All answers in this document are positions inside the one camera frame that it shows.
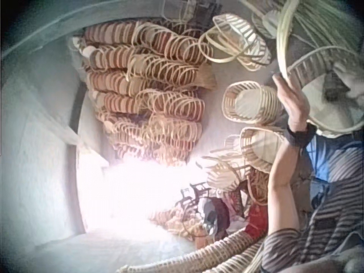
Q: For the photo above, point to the person's left hand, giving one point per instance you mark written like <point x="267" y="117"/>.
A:
<point x="295" y="105"/>

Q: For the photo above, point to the person's left fingers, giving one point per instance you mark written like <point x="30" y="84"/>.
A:
<point x="282" y="84"/>

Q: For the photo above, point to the pale bamboo rim strip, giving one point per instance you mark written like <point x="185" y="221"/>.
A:
<point x="281" y="42"/>

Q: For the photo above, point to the pale oval bamboo basket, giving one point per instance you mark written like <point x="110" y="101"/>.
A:
<point x="250" y="103"/>
<point x="241" y="37"/>
<point x="261" y="148"/>

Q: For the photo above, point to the unfinished woven bamboo basket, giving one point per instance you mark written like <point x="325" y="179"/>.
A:
<point x="324" y="94"/>

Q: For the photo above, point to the black wrist band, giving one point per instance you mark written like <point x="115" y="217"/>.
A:
<point x="302" y="136"/>

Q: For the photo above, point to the bundle of loose bamboo strips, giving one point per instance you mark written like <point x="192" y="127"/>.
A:
<point x="327" y="22"/>

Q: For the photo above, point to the loose bamboo hoop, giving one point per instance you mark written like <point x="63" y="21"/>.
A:
<point x="210" y="45"/>

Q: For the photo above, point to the person's legs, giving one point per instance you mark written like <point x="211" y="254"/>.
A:
<point x="317" y="159"/>

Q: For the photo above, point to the pile of pale bamboo baskets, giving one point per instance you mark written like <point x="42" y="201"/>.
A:
<point x="227" y="176"/>

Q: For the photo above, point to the heap of brown bamboo baskets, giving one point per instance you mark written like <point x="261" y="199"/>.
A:
<point x="148" y="94"/>

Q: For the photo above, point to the red plastic bag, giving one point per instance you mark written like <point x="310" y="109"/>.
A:
<point x="257" y="220"/>

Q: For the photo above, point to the heap of dark red cloth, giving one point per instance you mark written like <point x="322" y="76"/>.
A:
<point x="214" y="216"/>

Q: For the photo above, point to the long nested stack of baskets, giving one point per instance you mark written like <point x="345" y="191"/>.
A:
<point x="210" y="256"/>

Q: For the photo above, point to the black metal frame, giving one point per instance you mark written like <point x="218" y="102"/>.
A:
<point x="189" y="196"/>

